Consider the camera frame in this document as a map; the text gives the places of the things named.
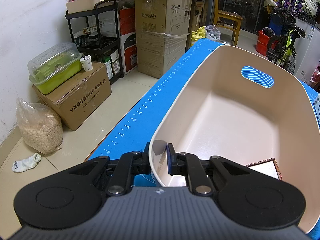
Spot plastic bag on floor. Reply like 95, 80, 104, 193
204, 24, 221, 42

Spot wooden chair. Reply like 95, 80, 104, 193
213, 0, 243, 47

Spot yellow jug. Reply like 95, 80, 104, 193
190, 26, 206, 47

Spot large wrapped cardboard box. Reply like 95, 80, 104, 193
135, 0, 192, 79

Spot small framed white box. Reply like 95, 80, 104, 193
246, 158, 283, 180

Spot red white appliance box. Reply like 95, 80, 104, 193
119, 8, 137, 75

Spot beige plastic storage bin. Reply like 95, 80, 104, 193
148, 44, 320, 234

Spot open box on cart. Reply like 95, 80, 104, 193
66, 0, 104, 14

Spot blue measuring table mat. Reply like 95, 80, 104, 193
88, 38, 320, 240

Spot brown cardboard box with text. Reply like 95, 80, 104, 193
33, 61, 112, 131

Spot white appliance cabinet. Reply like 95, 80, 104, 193
294, 18, 319, 86

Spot white sock on floor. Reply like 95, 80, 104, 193
12, 153, 42, 173

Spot clear bag of grain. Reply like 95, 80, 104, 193
16, 98, 63, 155

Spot green lidded plastic container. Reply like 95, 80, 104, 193
27, 42, 82, 95

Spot red bucket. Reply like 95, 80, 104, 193
255, 27, 275, 56

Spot black shelf cart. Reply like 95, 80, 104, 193
64, 0, 125, 85

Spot green black bicycle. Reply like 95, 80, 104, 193
266, 7, 306, 75

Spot white paper cup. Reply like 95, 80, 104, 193
80, 55, 93, 72

